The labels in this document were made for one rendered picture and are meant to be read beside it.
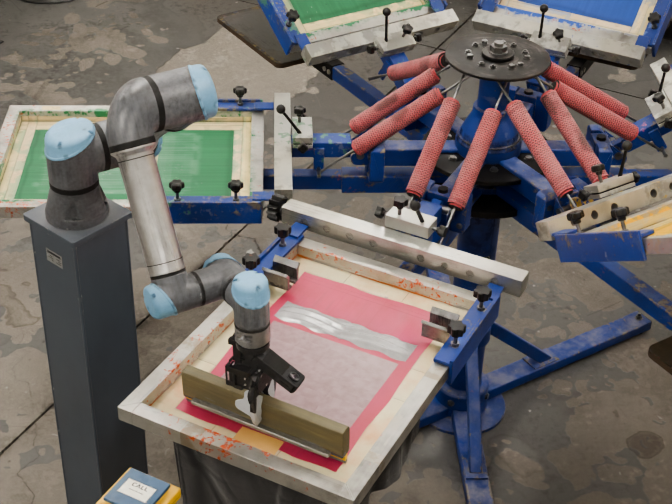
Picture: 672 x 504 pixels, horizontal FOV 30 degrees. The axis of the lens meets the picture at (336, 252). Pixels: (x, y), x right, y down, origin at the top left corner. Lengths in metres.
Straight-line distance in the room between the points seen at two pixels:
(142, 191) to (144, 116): 0.15
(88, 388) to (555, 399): 1.80
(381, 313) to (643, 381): 1.64
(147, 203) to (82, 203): 0.46
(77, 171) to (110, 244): 0.22
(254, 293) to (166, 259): 0.19
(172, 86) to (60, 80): 3.81
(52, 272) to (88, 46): 3.67
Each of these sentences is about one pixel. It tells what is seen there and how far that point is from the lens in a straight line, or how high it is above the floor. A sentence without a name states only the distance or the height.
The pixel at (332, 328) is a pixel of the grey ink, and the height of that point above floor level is 0.96.
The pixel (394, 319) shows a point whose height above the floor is 0.95.
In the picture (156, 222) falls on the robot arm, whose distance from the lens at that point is 2.56.
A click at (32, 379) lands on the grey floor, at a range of 4.48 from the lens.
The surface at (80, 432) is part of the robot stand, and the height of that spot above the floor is 0.56.
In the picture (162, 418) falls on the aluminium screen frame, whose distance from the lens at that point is 2.78.
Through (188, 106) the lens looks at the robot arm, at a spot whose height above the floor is 1.64.
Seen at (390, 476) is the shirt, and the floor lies 0.70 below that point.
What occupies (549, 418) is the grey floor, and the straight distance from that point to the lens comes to 4.33.
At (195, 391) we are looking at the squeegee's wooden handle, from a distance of 2.81.
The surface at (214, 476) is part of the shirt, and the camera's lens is 2.94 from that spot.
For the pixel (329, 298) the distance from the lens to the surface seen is 3.17.
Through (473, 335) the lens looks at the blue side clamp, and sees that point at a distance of 3.00.
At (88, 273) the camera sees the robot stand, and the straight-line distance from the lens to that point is 3.06.
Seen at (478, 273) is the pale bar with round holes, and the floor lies 1.02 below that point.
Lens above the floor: 2.85
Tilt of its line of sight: 35 degrees down
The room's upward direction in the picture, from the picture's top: 2 degrees clockwise
